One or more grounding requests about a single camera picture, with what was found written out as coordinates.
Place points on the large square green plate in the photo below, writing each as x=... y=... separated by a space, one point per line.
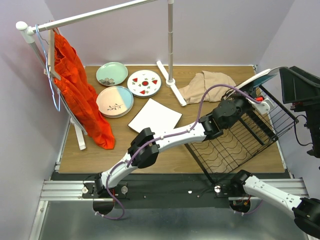
x=155 y=116

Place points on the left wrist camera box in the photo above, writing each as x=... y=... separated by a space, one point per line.
x=262 y=105

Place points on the white clothes rack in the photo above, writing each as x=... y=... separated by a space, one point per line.
x=28 y=33

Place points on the green round plate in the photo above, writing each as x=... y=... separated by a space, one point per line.
x=111 y=74

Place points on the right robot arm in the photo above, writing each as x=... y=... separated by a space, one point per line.
x=304 y=211

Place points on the white blue rimmed plate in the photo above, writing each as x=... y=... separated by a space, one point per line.
x=144 y=82

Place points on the teal round plate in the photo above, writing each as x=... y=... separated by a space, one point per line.
x=262 y=79

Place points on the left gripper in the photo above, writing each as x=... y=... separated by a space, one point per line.
x=243 y=99

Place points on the black mounting rail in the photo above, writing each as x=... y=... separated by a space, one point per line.
x=167 y=191

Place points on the wooden clip hanger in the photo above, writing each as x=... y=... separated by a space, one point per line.
x=51 y=53

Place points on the black wire dish rack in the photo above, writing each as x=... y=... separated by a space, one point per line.
x=251 y=144

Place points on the orange garment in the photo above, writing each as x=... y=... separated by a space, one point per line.
x=79 y=95

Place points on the beige cloth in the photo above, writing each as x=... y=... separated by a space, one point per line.
x=194 y=91

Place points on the blue wire hanger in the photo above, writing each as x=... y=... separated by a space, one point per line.
x=57 y=104

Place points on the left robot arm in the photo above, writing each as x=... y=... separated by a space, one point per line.
x=147 y=145

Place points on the cream and teal plate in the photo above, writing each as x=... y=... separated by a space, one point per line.
x=115 y=101

